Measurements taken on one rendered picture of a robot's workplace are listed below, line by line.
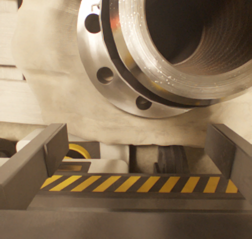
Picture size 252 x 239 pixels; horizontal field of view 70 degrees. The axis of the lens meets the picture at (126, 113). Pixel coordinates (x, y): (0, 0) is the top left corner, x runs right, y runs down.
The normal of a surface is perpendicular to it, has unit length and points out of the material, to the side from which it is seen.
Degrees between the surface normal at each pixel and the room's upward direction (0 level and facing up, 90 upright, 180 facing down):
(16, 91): 0
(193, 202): 0
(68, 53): 58
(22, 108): 0
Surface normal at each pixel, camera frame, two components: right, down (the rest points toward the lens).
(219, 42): -0.93, -0.36
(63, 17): 0.75, 0.54
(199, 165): -0.03, 0.29
